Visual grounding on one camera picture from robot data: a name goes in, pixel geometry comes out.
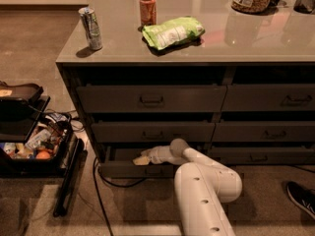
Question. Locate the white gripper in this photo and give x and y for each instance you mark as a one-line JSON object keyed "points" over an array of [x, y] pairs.
{"points": [[155, 155]]}

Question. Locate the drawer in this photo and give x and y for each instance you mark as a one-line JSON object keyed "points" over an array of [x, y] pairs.
{"points": [[263, 155], [294, 97], [136, 99], [140, 132], [270, 131], [117, 162]]}

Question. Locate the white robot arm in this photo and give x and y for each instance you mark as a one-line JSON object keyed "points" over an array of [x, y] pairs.
{"points": [[201, 185]]}

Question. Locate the dark grey drawer cabinet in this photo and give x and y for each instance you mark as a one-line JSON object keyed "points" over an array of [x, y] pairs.
{"points": [[275, 48]]}

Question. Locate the black floor bar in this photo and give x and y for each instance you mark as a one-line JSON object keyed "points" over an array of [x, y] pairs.
{"points": [[68, 185]]}

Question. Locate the black bin with items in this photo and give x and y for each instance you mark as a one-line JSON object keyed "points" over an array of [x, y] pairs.
{"points": [[52, 134]]}

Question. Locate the orange fruit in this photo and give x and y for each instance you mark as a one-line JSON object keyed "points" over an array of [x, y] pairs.
{"points": [[43, 155]]}

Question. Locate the green chip bag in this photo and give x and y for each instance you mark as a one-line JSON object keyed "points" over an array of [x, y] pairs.
{"points": [[173, 32]]}

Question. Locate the black case lid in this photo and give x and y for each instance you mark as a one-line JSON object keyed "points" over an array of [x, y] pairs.
{"points": [[27, 94]]}

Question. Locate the silver tall can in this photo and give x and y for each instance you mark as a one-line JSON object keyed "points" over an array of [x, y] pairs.
{"points": [[90, 24]]}

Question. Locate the orange soda can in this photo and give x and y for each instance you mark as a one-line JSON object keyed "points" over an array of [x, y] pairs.
{"points": [[148, 12]]}

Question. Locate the black sneaker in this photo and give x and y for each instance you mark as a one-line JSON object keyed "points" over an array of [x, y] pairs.
{"points": [[301, 197]]}

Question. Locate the dark glass object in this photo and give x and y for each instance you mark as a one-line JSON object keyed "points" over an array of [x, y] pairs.
{"points": [[304, 6]]}

